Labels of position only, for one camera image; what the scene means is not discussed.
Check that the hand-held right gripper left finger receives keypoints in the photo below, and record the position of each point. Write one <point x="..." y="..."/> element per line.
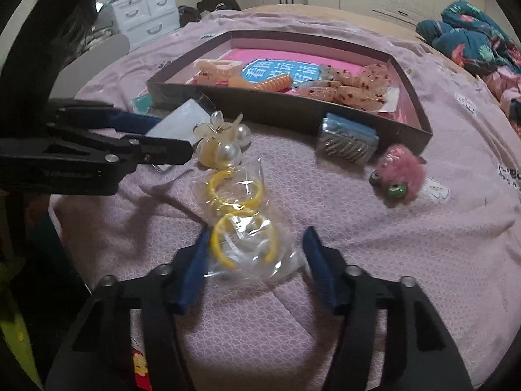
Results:
<point x="193" y="273"/>

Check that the beige dotted scrunchie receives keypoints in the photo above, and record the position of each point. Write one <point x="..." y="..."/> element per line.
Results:
<point x="354" y="89"/>

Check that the yellow-green cloth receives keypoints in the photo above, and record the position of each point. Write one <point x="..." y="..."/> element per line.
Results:
<point x="12" y="321"/>

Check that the dark bag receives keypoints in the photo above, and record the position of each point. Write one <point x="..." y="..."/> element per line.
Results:
<point x="189" y="14"/>

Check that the yellow hoop earrings bag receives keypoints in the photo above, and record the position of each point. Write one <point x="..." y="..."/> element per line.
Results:
<point x="244" y="252"/>

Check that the blue hair clip packet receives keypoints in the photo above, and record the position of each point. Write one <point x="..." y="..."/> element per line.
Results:
<point x="346" y="138"/>

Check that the teal white packet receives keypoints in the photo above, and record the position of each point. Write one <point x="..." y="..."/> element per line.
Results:
<point x="142" y="105"/>

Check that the black bag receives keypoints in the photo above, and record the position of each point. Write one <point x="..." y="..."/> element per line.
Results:
<point x="219" y="2"/>

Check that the beige claw hair clip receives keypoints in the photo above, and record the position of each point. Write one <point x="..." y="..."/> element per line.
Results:
<point x="215" y="69"/>

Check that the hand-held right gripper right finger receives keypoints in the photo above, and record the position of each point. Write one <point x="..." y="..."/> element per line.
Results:
<point x="321" y="273"/>

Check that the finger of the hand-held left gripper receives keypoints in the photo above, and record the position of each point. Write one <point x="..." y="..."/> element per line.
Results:
<point x="163" y="150"/>
<point x="134" y="119"/>

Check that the beige bed sheet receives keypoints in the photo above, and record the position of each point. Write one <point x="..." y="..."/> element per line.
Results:
<point x="325" y="12"/>

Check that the dark shallow cardboard box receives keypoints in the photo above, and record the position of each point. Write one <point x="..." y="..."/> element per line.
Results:
<point x="281" y="115"/>

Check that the white earring card packet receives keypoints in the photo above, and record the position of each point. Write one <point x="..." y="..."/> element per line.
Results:
<point x="179" y="120"/>

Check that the pearl flower hair clip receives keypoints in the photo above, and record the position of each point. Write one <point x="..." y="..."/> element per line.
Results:
<point x="224" y="152"/>

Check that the teal floral quilt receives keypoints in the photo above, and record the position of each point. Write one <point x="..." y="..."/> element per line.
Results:
<point x="460" y="44"/>

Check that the white drawer cabinet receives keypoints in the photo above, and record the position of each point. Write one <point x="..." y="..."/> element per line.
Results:
<point x="142" y="12"/>

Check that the red floral cloth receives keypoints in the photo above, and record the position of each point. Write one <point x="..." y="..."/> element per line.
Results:
<point x="140" y="368"/>

